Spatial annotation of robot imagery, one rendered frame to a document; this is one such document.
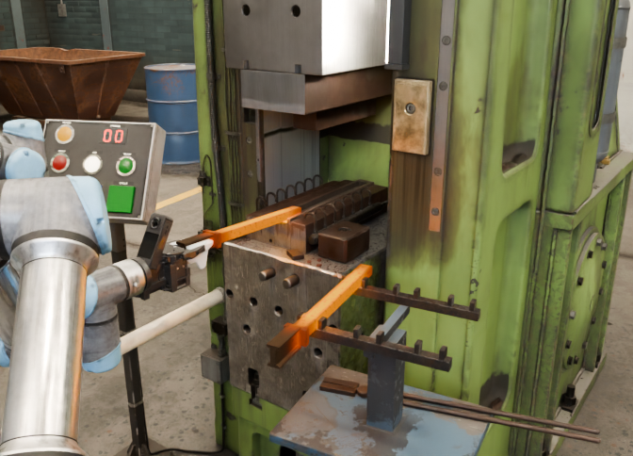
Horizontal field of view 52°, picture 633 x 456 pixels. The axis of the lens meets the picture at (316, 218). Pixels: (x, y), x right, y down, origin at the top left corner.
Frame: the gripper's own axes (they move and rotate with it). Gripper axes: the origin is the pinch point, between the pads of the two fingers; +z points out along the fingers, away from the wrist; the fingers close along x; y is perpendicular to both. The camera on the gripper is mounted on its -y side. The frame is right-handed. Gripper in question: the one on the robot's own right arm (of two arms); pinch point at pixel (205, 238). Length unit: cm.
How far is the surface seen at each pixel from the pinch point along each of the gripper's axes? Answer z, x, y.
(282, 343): -17.8, 35.6, 7.3
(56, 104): 348, -589, 49
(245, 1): 26, -9, -51
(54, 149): 8, -67, -12
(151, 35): 548, -646, -23
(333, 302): 2.6, 32.9, 8.0
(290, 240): 27.6, 2.6, 7.9
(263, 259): 21.7, -1.8, 12.1
